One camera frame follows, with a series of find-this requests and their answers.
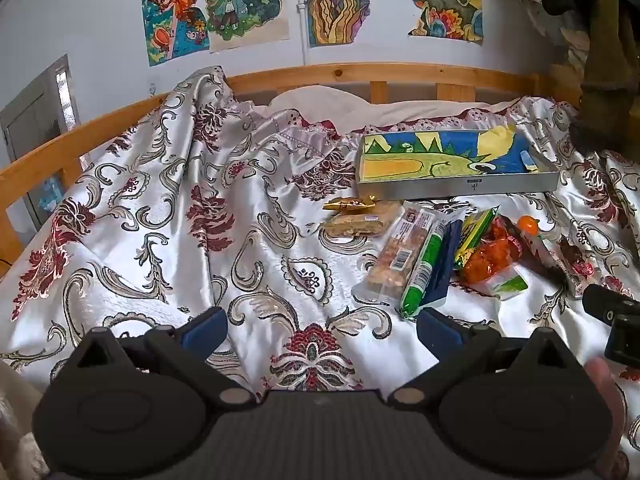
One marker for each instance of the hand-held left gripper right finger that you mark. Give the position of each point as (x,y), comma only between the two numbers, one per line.
(435,332)

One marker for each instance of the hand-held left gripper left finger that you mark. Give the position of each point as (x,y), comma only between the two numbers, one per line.
(205,332)

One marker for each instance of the dark blue snack packet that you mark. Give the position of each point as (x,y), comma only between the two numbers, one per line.
(445,270)

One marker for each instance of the green tube snack packet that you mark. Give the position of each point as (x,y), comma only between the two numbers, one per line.
(422,270)

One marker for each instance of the long clear peanut bar packet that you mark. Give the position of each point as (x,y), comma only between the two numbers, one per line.
(400,250)

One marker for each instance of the clear orange jelly packet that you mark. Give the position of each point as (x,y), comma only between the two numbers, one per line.
(490,255)

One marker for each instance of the yellow green snack packet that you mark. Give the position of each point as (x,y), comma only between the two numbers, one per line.
(475,232)

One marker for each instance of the metal tray with coloured drawing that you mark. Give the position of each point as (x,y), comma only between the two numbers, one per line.
(450,187)

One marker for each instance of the gold snack packet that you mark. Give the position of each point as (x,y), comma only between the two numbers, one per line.
(345,204)

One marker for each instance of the person's right hand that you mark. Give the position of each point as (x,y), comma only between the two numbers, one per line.
(607,400)

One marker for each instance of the small orange jelly ball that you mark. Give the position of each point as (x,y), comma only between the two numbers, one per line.
(528,225)

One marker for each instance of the clear rice crisp packet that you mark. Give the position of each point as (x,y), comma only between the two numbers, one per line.
(355,225)

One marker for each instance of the floral satin blanket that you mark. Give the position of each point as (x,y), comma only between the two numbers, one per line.
(150,210)

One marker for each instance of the small light blue eraser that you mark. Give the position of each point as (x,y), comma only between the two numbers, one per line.
(528,159)

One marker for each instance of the beige fuzzy cloth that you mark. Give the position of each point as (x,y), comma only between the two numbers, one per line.
(15,420)

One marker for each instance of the white pillow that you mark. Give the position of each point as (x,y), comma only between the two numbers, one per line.
(320,100)

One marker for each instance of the grey door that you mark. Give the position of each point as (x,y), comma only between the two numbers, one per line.
(30,120)

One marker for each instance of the wooden bed frame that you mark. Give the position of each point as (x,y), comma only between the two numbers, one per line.
(350,71)

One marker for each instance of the orange-haired girl wall poster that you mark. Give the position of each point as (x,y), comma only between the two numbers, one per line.
(172,15)

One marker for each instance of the white wall pipe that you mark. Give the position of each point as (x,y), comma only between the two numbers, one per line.
(303,20)

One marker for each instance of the blond child wall poster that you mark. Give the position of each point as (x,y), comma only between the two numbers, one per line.
(245,5)

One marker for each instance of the landscape wall poster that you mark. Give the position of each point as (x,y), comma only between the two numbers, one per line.
(440,0)

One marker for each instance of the wavy seaweed wall poster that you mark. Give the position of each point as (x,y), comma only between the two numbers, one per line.
(345,5)

